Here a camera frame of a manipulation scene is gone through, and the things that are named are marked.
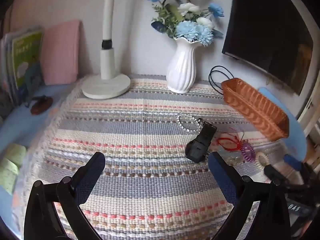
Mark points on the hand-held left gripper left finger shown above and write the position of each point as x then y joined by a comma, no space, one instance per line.
92,171

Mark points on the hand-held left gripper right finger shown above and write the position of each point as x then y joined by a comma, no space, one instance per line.
222,176

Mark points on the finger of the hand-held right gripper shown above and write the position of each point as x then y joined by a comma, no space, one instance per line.
276,175
293,161

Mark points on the black watch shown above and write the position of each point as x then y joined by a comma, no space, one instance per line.
198,145

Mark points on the brown wicker basket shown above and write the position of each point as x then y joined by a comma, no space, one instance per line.
260,115

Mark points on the light blue pad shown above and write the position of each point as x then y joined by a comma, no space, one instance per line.
296,135

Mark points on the striped woven mat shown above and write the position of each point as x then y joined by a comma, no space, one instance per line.
140,155

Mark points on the green cloth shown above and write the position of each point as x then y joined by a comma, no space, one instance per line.
11,165

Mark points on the brown hair clip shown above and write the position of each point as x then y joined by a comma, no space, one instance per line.
41,105

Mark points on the white desk lamp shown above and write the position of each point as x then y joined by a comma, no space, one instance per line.
107,62

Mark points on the white ribbed vase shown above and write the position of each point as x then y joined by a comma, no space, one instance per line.
182,67

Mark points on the pink book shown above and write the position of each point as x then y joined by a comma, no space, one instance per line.
61,52

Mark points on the green picture book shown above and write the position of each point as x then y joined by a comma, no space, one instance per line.
26,52

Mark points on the black monitor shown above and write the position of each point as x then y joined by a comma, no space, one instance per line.
265,25

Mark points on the blue and white artificial flowers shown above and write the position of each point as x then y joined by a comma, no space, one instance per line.
190,27

